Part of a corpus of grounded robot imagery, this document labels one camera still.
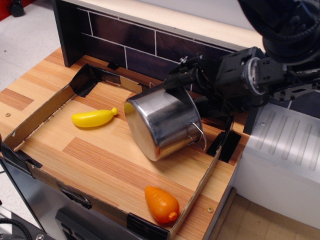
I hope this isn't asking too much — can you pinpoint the black object on floor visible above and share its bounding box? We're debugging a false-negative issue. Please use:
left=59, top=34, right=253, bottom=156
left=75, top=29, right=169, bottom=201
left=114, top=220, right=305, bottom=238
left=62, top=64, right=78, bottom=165
left=7, top=0, right=25, bottom=18

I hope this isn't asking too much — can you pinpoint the white dish drainer sink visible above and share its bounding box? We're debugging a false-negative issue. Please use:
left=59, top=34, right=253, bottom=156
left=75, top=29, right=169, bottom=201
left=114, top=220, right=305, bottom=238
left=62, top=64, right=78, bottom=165
left=234, top=104, right=320, bottom=228

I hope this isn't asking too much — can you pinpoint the cardboard fence with black tape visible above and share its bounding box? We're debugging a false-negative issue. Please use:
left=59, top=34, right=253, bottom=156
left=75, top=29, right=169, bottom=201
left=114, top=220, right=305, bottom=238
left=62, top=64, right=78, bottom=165
left=0, top=64, right=241, bottom=240

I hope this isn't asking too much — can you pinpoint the dark grey shelf frame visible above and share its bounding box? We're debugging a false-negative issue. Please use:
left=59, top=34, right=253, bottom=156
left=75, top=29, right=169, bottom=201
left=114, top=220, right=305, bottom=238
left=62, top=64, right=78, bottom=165
left=51, top=0, right=266, bottom=136

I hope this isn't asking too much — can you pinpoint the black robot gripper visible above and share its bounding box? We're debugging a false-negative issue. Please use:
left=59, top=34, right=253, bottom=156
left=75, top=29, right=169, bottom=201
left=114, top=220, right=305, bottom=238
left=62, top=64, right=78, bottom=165
left=162, top=46, right=271, bottom=119

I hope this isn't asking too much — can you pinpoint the orange plastic carrot toy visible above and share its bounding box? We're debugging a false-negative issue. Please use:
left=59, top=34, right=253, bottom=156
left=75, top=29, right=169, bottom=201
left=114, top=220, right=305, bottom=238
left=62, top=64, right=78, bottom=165
left=144, top=186, right=180, bottom=224

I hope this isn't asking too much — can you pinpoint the stainless steel pot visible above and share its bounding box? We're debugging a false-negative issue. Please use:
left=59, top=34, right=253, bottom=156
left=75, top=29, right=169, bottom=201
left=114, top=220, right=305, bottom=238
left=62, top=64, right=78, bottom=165
left=124, top=84, right=207, bottom=161

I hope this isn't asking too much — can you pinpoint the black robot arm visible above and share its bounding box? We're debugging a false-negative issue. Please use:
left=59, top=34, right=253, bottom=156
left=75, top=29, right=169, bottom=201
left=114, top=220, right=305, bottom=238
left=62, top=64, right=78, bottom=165
left=164, top=0, right=320, bottom=117

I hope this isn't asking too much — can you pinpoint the yellow plastic banana toy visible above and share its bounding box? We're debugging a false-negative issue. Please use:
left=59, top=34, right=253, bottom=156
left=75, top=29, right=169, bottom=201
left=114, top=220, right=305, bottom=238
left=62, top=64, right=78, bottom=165
left=71, top=107, right=118, bottom=128

